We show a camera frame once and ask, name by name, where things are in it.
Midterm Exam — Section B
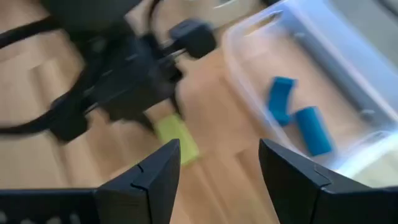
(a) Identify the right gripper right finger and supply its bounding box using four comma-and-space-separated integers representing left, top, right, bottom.
258, 138, 379, 224

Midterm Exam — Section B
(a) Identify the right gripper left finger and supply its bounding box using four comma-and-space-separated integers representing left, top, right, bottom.
93, 138, 182, 224

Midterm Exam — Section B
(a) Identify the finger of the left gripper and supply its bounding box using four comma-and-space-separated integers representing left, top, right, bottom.
170, 19, 193, 60
192, 19, 217, 60

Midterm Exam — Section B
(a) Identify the dark blue rectangular block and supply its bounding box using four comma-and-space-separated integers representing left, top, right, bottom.
294, 106, 333, 156

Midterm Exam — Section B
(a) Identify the green rectangular block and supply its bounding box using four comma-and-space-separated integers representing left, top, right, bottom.
154, 113, 200, 166

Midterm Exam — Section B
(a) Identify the dark blue arch block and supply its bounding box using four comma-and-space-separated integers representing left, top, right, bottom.
267, 76, 296, 127

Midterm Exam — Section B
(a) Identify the clear plastic bin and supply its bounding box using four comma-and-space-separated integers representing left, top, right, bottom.
222, 0, 398, 175

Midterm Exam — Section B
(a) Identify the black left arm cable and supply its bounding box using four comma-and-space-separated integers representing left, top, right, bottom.
0, 17, 94, 142

